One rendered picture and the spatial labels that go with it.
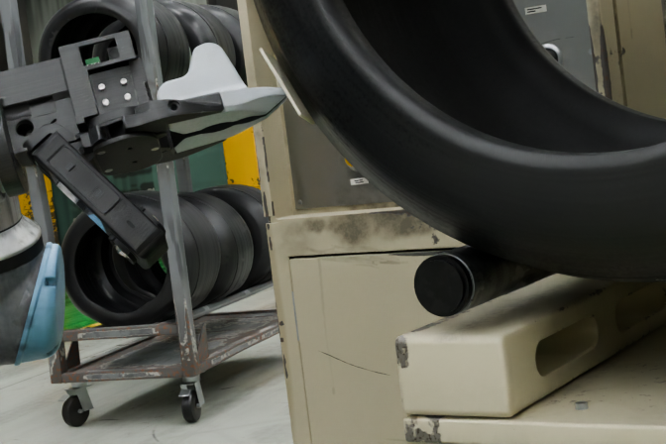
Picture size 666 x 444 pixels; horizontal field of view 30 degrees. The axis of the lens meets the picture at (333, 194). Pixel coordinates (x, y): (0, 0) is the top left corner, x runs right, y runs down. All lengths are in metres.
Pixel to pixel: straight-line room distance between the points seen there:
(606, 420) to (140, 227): 0.34
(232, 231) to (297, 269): 3.27
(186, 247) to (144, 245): 3.78
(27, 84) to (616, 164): 0.42
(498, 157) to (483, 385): 0.17
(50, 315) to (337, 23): 0.50
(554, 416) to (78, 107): 0.40
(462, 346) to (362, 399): 0.91
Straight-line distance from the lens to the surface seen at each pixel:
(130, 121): 0.88
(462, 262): 0.88
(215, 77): 0.91
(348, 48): 0.87
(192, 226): 4.72
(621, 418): 0.87
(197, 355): 4.64
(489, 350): 0.88
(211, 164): 11.63
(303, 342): 1.82
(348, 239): 1.75
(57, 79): 0.92
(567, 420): 0.87
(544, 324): 0.93
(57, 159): 0.90
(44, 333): 1.25
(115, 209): 0.88
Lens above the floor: 1.02
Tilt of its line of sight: 3 degrees down
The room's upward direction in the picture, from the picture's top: 7 degrees counter-clockwise
